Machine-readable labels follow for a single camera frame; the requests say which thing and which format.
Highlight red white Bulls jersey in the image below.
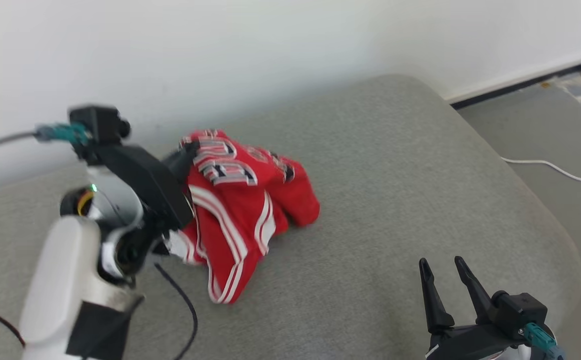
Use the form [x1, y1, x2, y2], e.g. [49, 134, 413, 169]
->
[163, 129, 321, 306]

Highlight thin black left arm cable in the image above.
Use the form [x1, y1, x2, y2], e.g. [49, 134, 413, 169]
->
[153, 262, 199, 360]

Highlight thin white floor cable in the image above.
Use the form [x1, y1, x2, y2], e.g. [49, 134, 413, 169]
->
[500, 157, 581, 188]

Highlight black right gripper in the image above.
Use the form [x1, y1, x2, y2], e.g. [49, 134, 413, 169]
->
[419, 256, 521, 360]

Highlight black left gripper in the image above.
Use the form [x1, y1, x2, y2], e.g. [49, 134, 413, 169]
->
[88, 142, 200, 236]

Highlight teal right camera cable plug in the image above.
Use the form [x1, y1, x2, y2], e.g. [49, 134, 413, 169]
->
[523, 322, 566, 360]

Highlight black cable with teal plug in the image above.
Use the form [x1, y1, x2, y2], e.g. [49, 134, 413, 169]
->
[0, 122, 91, 348]

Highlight black wall baseboard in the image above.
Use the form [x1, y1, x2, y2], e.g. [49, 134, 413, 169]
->
[450, 62, 581, 110]

